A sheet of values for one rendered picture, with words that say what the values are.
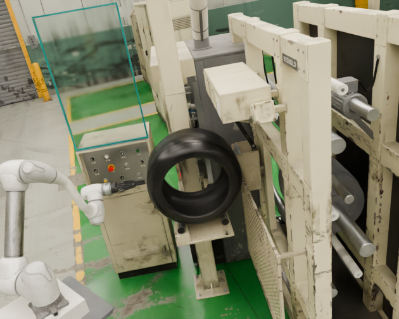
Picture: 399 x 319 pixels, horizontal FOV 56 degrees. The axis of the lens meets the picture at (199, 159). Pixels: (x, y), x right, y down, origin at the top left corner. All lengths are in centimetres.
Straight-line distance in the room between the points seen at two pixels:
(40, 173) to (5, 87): 933
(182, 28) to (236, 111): 396
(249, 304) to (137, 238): 104
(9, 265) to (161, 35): 155
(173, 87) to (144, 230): 135
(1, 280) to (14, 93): 937
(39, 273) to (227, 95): 136
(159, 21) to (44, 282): 158
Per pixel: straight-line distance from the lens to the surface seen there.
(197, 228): 251
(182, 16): 566
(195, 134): 219
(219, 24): 1200
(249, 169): 255
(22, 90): 1148
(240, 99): 177
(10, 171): 233
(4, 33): 1130
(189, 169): 255
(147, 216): 312
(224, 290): 318
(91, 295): 252
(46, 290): 229
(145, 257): 337
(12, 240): 238
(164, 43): 230
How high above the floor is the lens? 227
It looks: 26 degrees down
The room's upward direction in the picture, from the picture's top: 10 degrees counter-clockwise
